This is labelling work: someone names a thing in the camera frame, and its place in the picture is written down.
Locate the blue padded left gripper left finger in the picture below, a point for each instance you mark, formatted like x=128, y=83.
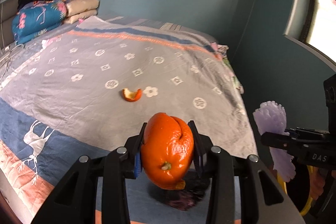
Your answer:
x=137, y=152

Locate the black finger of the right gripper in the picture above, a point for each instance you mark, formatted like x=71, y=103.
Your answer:
x=278, y=141

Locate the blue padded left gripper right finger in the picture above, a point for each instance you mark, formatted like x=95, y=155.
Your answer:
x=200, y=154

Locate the large orange peel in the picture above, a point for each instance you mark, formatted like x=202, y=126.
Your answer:
x=167, y=151

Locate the lavender paper cupcake liner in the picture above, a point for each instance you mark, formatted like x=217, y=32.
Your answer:
x=271, y=117

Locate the small orange peel piece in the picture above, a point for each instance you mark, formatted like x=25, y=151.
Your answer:
x=131, y=96

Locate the black purple crumpled bag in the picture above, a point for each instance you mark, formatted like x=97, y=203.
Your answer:
x=194, y=191

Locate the grey patterned bed sheet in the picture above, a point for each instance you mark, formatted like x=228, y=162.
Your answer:
x=61, y=98

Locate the floral cloth at bed corner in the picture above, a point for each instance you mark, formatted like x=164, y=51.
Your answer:
x=221, y=52

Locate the beige folded blanket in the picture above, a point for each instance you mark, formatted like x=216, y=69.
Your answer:
x=80, y=9

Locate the blue floral folded quilt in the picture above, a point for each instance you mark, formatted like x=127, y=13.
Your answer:
x=37, y=18

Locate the grey upholstered headboard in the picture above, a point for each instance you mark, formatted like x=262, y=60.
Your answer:
x=8, y=12

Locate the grey window frame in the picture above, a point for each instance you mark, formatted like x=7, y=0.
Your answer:
x=311, y=25

